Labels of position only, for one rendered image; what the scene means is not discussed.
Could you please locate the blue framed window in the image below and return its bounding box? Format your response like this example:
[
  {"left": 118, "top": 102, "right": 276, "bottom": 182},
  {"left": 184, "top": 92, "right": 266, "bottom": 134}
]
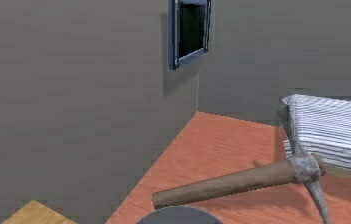
[{"left": 168, "top": 0, "right": 213, "bottom": 71}]

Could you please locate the dark grey round object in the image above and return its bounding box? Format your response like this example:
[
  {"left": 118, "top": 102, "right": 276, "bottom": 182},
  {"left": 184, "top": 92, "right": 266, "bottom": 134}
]
[{"left": 135, "top": 205, "right": 225, "bottom": 224}]

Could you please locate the white striped bed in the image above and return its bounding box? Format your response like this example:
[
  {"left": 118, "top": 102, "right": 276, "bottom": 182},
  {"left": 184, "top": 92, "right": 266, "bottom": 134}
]
[{"left": 280, "top": 93, "right": 351, "bottom": 184}]

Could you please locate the wooden handled grey pickaxe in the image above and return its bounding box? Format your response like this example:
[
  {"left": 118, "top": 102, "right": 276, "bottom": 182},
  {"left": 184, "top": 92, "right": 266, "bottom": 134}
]
[{"left": 151, "top": 103, "right": 331, "bottom": 224}]

